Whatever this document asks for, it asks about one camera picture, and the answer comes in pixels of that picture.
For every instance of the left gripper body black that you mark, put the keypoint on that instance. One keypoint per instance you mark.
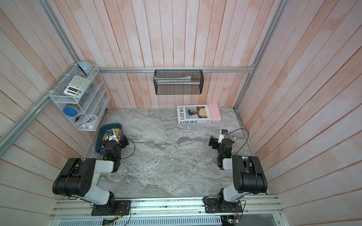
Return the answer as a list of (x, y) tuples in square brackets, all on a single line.
[(121, 141)]

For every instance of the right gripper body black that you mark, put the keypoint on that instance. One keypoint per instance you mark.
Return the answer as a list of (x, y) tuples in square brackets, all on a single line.
[(214, 141)]

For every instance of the teal plastic storage box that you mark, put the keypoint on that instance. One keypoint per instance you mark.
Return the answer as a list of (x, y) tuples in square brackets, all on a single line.
[(102, 132)]

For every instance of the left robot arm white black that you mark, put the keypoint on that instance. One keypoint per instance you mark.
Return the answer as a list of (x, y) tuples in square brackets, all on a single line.
[(75, 179)]

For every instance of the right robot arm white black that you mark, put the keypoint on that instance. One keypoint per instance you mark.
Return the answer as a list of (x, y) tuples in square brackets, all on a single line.
[(248, 174)]

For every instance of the pink case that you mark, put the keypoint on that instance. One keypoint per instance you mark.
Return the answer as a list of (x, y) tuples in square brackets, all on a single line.
[(214, 112)]

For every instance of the yellow blue calculator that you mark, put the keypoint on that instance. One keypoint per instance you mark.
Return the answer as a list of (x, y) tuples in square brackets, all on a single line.
[(96, 178)]

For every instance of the white cup on shelf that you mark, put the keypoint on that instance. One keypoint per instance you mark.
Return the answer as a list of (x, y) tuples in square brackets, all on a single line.
[(88, 122)]

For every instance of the white LOEWE book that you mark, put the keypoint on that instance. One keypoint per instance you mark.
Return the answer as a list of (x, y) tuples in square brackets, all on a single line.
[(193, 114)]

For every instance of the blue lid container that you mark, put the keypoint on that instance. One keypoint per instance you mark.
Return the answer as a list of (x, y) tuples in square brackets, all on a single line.
[(70, 111)]

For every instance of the white calculator on shelf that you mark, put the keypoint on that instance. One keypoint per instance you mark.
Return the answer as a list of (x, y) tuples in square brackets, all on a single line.
[(77, 86)]

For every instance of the papers in mesh basket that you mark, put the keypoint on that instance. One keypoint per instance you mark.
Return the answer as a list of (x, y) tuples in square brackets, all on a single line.
[(172, 80)]

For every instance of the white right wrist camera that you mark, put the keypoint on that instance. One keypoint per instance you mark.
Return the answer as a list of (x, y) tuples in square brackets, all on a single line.
[(223, 134)]

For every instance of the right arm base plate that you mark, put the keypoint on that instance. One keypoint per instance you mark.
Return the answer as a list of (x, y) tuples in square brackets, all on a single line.
[(214, 205)]

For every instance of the white wire wall shelf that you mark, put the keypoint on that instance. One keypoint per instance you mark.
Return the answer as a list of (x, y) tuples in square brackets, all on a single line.
[(93, 102)]

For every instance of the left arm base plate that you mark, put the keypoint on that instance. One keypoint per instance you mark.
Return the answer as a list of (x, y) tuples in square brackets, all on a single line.
[(116, 208)]

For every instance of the aluminium front rail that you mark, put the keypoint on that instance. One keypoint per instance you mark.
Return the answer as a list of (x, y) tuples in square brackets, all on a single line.
[(167, 207)]

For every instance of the black mesh wall basket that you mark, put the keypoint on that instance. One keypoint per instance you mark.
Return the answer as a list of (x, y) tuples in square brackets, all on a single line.
[(187, 88)]

